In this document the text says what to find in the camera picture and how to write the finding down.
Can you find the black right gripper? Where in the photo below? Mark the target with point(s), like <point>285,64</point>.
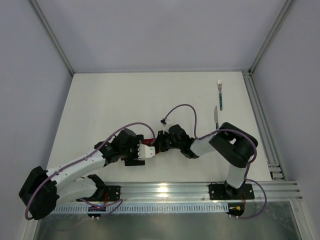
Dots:
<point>162,141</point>

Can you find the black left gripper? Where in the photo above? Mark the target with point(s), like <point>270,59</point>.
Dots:
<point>135,155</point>

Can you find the knife with teal handle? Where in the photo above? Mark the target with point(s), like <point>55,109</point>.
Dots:
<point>216,117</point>

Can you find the fork with teal handle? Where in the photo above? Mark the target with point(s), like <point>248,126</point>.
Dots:
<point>219,87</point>

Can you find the dark red cloth napkin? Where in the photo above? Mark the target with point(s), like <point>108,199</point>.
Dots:
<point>150,141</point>

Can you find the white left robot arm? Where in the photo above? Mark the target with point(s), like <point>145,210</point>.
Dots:
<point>44,189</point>

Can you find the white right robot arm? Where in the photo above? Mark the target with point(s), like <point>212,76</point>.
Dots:
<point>233,144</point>

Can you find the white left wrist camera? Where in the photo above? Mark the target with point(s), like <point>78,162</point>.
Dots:
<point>145,151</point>

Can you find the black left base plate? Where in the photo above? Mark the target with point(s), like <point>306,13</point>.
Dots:
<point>110,193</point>

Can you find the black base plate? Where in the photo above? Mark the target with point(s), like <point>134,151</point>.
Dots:
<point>110,193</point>
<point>224,191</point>

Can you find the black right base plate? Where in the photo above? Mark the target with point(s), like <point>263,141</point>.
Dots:
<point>224,191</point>

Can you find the slotted cable duct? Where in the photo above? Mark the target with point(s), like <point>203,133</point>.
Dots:
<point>144,208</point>

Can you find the aluminium right side rail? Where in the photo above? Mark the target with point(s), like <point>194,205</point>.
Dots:
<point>268,143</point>

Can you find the aluminium rail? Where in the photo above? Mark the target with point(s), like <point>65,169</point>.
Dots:
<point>268,143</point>
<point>197,192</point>

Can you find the aluminium front rail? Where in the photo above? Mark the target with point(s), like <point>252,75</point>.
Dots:
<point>197,192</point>

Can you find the left corner frame post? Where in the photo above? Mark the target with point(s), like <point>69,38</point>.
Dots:
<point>51,35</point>

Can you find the corner frame post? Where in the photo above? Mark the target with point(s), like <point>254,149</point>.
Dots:
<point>51,35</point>
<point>272,33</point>

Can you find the right corner frame post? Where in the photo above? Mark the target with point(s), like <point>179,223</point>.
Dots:
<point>272,33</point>

